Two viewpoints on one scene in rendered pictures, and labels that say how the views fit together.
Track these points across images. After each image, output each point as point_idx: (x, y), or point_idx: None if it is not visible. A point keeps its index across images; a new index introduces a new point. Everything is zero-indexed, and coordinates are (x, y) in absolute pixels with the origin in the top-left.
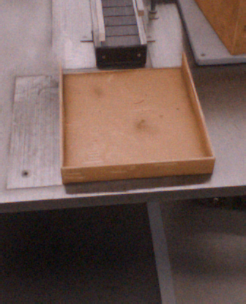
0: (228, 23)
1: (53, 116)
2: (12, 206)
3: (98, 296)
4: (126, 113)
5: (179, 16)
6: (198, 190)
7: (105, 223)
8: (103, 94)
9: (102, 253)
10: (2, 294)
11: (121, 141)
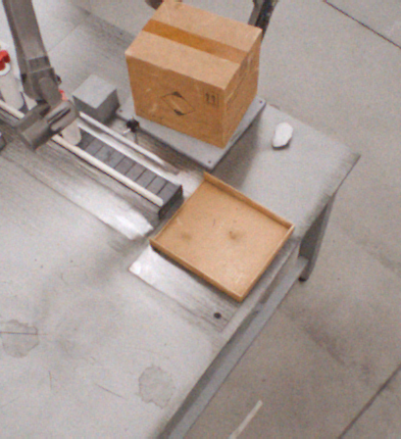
0: (212, 133)
1: (183, 273)
2: (231, 336)
3: None
4: (217, 235)
5: (156, 140)
6: (296, 245)
7: None
8: (190, 235)
9: None
10: None
11: (235, 254)
